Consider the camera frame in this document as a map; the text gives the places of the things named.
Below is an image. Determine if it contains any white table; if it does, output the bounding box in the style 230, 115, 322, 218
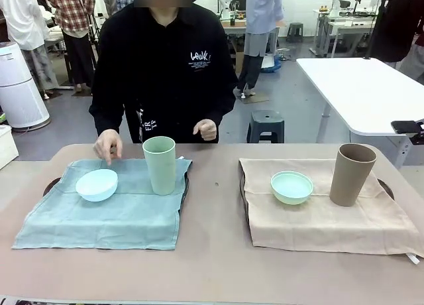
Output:
295, 57, 424, 169

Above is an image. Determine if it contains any dark grey plastic stool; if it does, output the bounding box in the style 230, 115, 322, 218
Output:
286, 22, 304, 43
246, 109, 286, 144

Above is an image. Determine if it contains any brown cup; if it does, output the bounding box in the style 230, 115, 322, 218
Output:
329, 143, 378, 208

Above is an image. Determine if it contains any person in plaid shirt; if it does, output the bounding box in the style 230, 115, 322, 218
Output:
42, 0, 97, 93

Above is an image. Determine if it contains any light blue bowl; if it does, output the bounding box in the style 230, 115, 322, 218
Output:
75, 168, 119, 202

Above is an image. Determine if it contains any person in blue shirt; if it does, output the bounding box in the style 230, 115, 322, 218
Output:
233, 0, 286, 97

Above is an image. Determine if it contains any white box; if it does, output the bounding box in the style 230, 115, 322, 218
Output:
0, 125, 19, 170

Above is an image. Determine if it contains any person in dark coat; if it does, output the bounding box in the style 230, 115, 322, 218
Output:
370, 0, 424, 84

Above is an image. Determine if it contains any dark brown tray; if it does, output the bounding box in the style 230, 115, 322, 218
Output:
238, 170, 396, 231
42, 177, 192, 216

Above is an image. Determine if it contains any person in black shirt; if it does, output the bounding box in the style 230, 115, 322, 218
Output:
88, 0, 239, 144

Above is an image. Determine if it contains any mint green bowl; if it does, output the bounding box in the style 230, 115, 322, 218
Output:
270, 170, 314, 206

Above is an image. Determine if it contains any teal cloth mat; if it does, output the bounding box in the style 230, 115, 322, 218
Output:
11, 156, 193, 251

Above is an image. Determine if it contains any person's right forearm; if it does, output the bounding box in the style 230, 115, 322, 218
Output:
88, 92, 129, 137

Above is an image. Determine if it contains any beige cloth mat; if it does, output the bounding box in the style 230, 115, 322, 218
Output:
238, 158, 424, 265

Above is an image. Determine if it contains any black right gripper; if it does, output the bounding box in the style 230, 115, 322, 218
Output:
390, 119, 424, 135

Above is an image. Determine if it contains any light green cup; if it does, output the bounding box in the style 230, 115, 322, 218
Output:
142, 136, 176, 196

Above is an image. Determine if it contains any person's left forearm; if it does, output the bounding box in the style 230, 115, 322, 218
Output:
198, 89, 239, 127

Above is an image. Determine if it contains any person's left hand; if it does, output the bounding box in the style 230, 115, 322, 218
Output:
193, 119, 218, 142

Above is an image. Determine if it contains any person's right hand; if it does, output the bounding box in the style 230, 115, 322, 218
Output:
93, 129, 123, 167

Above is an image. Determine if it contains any person in white shirt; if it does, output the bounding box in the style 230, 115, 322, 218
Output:
0, 0, 59, 101

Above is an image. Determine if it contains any white air purifier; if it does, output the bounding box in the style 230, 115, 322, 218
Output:
0, 41, 51, 132

